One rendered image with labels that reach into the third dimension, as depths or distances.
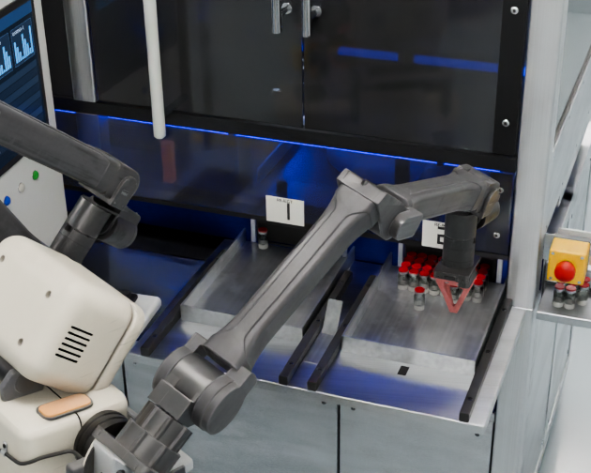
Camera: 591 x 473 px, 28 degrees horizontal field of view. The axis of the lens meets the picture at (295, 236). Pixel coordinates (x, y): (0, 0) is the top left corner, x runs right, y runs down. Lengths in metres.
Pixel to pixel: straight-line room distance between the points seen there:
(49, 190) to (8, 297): 0.96
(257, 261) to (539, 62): 0.78
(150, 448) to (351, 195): 0.45
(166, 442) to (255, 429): 1.30
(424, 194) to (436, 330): 0.57
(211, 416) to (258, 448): 1.33
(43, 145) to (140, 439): 0.47
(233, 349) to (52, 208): 1.09
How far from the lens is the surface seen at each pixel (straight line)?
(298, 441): 2.81
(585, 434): 3.57
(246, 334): 1.58
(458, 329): 2.35
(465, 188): 1.97
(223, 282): 2.50
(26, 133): 1.72
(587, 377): 3.80
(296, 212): 2.47
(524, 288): 2.41
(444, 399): 2.17
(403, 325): 2.36
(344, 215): 1.64
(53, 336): 1.56
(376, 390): 2.18
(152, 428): 1.54
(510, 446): 2.65
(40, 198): 2.54
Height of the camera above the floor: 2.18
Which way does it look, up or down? 29 degrees down
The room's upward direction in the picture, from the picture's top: 1 degrees counter-clockwise
